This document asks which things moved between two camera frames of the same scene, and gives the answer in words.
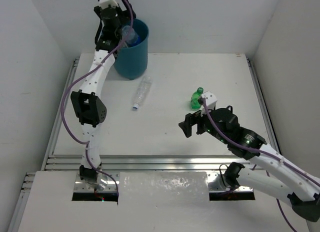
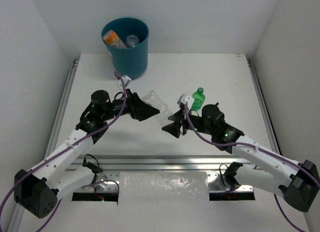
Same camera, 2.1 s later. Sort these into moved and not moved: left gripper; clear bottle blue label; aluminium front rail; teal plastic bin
Moved: left gripper; clear bottle blue label
Not moved: teal plastic bin; aluminium front rail
